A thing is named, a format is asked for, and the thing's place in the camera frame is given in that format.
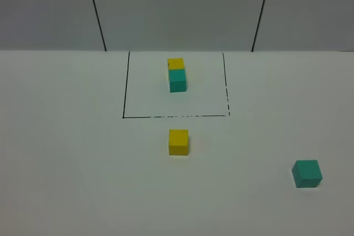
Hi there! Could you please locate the teal template block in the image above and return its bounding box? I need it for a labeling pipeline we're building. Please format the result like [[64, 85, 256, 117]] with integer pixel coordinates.
[[169, 69, 186, 93]]

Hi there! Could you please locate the yellow template block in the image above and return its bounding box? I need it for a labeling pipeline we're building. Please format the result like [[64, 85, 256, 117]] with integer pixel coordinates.
[[168, 58, 185, 70]]

